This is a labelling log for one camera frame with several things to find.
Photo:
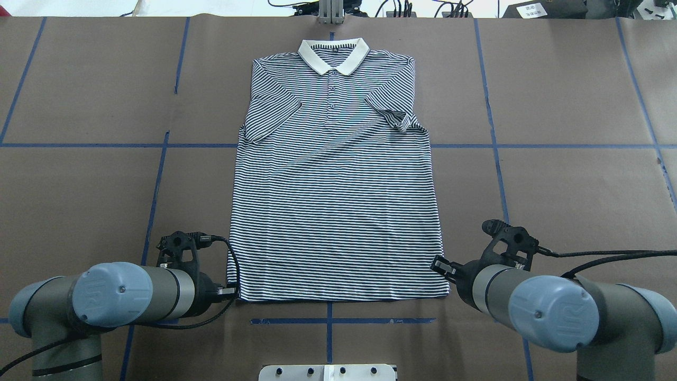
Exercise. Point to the aluminium frame post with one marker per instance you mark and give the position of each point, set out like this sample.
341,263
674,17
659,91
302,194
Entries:
331,12

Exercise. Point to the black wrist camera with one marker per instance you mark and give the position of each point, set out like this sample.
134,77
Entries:
511,246
179,250

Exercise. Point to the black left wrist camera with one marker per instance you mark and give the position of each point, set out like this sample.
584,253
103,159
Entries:
179,250

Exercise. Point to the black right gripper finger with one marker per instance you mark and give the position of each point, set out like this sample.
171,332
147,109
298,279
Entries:
447,269

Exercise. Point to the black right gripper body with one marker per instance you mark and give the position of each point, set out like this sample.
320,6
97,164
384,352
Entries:
461,277

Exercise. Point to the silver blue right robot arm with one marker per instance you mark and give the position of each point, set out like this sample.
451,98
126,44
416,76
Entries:
616,330

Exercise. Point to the black box white label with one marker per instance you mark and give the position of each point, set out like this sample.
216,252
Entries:
546,10

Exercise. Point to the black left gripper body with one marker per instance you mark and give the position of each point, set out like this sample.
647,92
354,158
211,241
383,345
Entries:
204,296

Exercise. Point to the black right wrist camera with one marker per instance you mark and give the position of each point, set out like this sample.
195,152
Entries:
511,246

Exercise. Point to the white pedestal base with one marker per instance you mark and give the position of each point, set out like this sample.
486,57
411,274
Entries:
329,372

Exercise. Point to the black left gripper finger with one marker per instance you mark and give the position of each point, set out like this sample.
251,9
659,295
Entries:
228,293

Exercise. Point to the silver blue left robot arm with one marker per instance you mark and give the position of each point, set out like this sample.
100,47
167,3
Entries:
65,316

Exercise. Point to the striped polo shirt white collar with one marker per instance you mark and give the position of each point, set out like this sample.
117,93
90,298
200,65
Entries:
334,197

